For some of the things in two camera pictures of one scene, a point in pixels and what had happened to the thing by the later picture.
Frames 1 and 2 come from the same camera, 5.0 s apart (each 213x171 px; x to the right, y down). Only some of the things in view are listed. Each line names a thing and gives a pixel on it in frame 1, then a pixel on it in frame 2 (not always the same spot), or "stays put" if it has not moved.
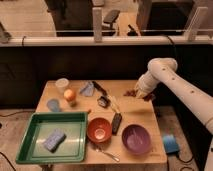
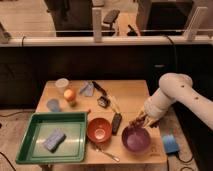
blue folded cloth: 88,89 stays put
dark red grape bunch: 147,97 to 138,122
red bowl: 99,130 stays put
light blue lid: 53,104 stays put
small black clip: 103,101 stays put
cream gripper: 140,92 to 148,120
